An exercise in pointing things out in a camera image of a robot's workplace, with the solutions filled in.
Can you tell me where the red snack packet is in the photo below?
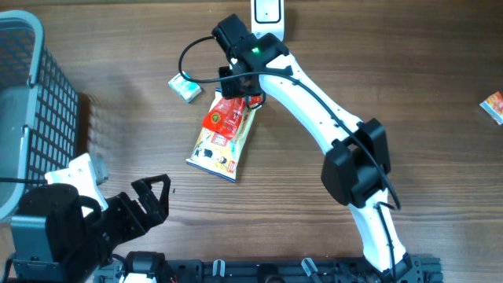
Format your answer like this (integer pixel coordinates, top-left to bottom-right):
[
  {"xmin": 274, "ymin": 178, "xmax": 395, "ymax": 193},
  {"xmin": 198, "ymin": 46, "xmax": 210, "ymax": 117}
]
[{"xmin": 201, "ymin": 92, "xmax": 264, "ymax": 139}]

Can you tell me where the teal tissue pack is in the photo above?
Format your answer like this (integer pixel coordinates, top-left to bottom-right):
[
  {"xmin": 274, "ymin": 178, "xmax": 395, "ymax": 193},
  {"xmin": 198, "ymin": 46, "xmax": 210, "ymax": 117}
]
[{"xmin": 168, "ymin": 73, "xmax": 201, "ymax": 103}]

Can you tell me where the cream snack bag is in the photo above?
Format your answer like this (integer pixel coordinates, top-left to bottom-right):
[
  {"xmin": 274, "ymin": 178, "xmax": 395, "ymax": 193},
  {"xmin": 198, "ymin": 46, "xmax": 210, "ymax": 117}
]
[{"xmin": 186, "ymin": 108, "xmax": 256, "ymax": 182}]

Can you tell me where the orange small box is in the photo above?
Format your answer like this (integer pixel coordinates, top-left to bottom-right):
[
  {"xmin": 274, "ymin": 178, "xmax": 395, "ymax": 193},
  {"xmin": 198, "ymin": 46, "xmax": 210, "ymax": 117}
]
[{"xmin": 479, "ymin": 91, "xmax": 503, "ymax": 125}]

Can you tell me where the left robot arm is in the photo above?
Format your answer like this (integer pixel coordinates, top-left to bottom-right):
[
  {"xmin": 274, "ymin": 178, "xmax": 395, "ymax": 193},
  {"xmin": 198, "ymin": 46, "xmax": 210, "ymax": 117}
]
[{"xmin": 2, "ymin": 175, "xmax": 171, "ymax": 282}]

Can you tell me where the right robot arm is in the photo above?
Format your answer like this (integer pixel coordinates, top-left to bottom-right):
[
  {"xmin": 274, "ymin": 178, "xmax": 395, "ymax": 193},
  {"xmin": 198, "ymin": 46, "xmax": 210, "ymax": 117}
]
[{"xmin": 211, "ymin": 14, "xmax": 406, "ymax": 279}]

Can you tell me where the white barcode scanner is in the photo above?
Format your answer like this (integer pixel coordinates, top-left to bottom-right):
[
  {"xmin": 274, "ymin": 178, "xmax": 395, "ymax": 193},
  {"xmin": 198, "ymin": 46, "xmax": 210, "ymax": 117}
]
[{"xmin": 251, "ymin": 0, "xmax": 285, "ymax": 41}]

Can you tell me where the grey plastic shopping basket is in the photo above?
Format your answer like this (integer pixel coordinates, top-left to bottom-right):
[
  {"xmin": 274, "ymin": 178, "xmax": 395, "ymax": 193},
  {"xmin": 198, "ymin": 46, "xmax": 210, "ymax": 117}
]
[{"xmin": 1, "ymin": 10, "xmax": 80, "ymax": 222}]

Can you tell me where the black left camera cable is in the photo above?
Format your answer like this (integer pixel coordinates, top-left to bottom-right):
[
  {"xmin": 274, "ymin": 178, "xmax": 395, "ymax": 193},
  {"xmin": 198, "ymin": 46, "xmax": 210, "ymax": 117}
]
[{"xmin": 0, "ymin": 177, "xmax": 50, "ymax": 186}]

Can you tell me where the black camera cable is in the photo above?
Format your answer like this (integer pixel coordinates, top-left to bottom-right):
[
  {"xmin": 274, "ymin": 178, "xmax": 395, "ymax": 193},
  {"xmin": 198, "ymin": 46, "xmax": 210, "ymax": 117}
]
[
  {"xmin": 178, "ymin": 35, "xmax": 402, "ymax": 276},
  {"xmin": 0, "ymin": 177, "xmax": 50, "ymax": 186}
]

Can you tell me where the black right camera cable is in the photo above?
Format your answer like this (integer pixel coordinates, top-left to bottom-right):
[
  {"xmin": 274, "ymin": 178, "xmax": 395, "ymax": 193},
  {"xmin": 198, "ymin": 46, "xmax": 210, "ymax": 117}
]
[{"xmin": 178, "ymin": 35, "xmax": 402, "ymax": 276}]

